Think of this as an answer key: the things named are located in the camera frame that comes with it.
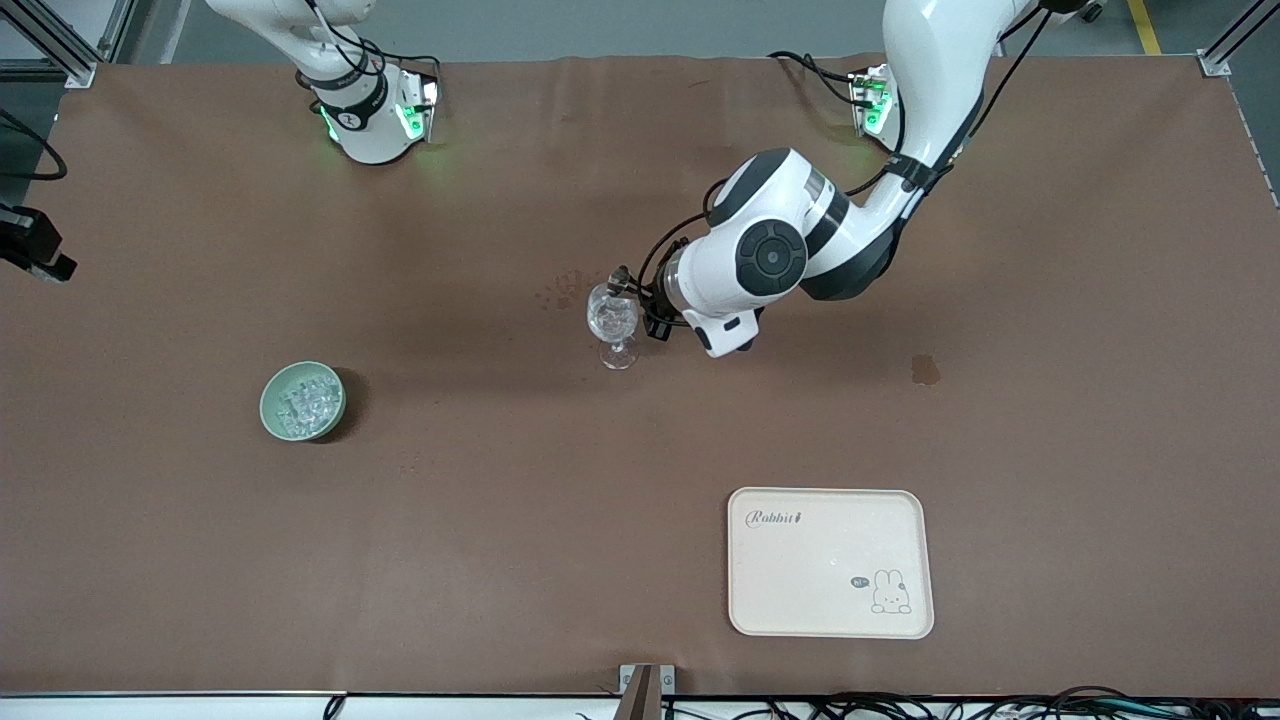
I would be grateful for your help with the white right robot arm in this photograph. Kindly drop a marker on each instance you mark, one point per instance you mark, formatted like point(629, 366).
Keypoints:
point(365, 130)

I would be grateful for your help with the green ceramic bowl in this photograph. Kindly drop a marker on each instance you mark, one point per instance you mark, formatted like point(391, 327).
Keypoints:
point(268, 400)

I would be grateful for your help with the brown table mat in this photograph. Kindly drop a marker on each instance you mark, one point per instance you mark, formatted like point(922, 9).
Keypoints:
point(500, 550)

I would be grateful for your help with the aluminium frame profile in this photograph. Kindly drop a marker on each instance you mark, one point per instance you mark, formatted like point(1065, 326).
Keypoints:
point(70, 55)
point(1218, 62)

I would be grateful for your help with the clear stemmed wine glass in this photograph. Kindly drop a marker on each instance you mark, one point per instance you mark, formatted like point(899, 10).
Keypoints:
point(612, 320)

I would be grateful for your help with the cream rabbit print tray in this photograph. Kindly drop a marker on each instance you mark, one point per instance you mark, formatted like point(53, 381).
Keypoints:
point(800, 580)

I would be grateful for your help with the grey metal camera pole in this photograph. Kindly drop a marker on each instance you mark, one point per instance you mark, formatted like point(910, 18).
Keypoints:
point(640, 700)

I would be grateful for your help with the steel double jigger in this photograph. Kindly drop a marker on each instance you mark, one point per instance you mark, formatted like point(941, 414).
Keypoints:
point(620, 280)

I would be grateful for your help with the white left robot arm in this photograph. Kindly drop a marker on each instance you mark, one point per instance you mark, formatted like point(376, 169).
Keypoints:
point(760, 255)

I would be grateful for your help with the black caster wheel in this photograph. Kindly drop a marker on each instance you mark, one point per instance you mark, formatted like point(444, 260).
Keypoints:
point(1092, 10)

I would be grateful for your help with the grey metal mounting bracket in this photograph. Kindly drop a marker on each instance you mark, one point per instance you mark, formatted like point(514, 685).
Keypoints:
point(668, 680)

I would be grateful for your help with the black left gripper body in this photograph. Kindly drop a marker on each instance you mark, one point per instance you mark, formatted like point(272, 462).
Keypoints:
point(655, 301)

